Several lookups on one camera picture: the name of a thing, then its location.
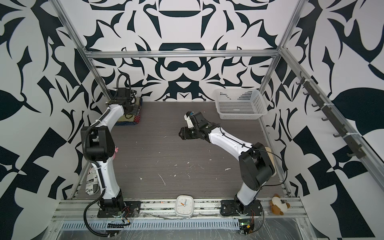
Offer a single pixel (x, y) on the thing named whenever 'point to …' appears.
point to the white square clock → (184, 206)
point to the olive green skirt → (130, 117)
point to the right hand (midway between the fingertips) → (182, 132)
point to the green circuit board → (242, 223)
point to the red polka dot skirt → (137, 118)
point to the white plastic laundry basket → (240, 104)
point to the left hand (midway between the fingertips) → (130, 104)
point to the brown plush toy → (278, 207)
